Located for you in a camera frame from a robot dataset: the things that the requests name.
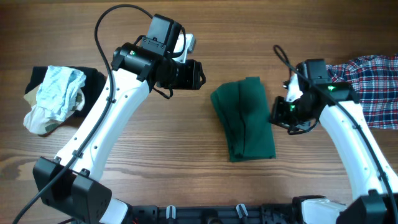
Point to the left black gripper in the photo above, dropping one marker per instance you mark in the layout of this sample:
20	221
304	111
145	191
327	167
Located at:
192	70

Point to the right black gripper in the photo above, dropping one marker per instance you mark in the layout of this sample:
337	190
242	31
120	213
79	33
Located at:
277	118

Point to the green shirt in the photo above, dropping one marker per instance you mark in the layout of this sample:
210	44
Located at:
243	111

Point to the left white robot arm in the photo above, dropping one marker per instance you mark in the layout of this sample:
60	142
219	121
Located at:
70	182

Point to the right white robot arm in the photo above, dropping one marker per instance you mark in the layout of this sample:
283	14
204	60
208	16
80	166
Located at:
373	181

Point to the red blue plaid shirt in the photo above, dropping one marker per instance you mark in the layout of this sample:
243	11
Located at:
374	78

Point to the black folded garment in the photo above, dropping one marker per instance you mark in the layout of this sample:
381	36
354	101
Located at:
92	89

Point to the white blue checked cloth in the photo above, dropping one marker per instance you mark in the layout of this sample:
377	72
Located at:
57	93

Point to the beige cloth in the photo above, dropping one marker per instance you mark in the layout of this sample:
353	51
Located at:
37	122

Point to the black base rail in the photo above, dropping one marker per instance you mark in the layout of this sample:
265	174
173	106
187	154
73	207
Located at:
238	214

